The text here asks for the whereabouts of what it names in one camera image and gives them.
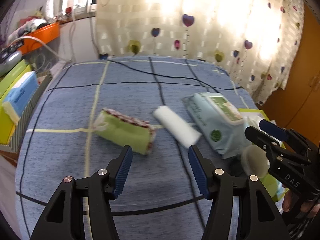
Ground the wooden wardrobe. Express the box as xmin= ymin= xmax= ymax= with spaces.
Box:
xmin=260 ymin=5 xmax=319 ymax=141

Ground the blue bed sheet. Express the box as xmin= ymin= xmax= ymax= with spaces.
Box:
xmin=16 ymin=56 xmax=255 ymax=239

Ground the right hand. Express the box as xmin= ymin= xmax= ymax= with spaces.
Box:
xmin=281 ymin=189 xmax=320 ymax=214

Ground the black cable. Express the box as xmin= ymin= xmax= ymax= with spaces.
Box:
xmin=107 ymin=58 xmax=242 ymax=91

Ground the orange tray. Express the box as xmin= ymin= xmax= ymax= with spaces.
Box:
xmin=7 ymin=21 xmax=60 ymax=55

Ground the clear plastic jar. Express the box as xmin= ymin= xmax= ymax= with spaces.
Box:
xmin=241 ymin=145 xmax=270 ymax=178

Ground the wet wipes pack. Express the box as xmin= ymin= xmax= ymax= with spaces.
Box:
xmin=183 ymin=92 xmax=251 ymax=159

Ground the green cloth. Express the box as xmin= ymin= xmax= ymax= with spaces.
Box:
xmin=93 ymin=108 xmax=156 ymax=155

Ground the grey remote device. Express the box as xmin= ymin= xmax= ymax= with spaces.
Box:
xmin=0 ymin=50 xmax=22 ymax=77

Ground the green white box lid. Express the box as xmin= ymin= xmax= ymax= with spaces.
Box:
xmin=235 ymin=108 xmax=285 ymax=151

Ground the blue tissue pack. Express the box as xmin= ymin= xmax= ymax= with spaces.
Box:
xmin=2 ymin=71 xmax=39 ymax=125

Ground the green cardboard box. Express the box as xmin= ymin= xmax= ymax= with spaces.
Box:
xmin=1 ymin=60 xmax=32 ymax=145

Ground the green cream jar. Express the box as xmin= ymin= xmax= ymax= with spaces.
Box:
xmin=261 ymin=174 xmax=287 ymax=203

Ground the white towel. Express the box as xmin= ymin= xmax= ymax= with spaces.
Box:
xmin=153 ymin=106 xmax=202 ymax=148

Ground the heart pattern curtain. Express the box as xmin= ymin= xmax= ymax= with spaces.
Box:
xmin=96 ymin=0 xmax=304 ymax=105

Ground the striped tray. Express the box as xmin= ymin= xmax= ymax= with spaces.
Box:
xmin=1 ymin=70 xmax=53 ymax=154

